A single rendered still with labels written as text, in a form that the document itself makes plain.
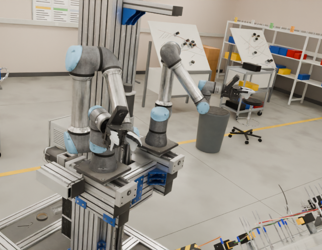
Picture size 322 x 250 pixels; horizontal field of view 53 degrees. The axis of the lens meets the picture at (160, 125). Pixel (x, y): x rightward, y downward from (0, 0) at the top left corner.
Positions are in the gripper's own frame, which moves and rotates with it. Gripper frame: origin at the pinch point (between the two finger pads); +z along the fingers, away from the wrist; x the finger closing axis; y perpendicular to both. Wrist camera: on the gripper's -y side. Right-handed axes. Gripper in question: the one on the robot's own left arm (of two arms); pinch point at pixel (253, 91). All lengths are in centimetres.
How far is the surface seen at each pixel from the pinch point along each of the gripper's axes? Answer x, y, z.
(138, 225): -23, 163, -70
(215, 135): -220, 158, -3
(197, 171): -153, 181, -20
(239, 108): -399, 188, 45
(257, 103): -304, 132, 59
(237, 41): -557, 97, 24
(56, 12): -516, 82, -388
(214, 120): -221, 135, -9
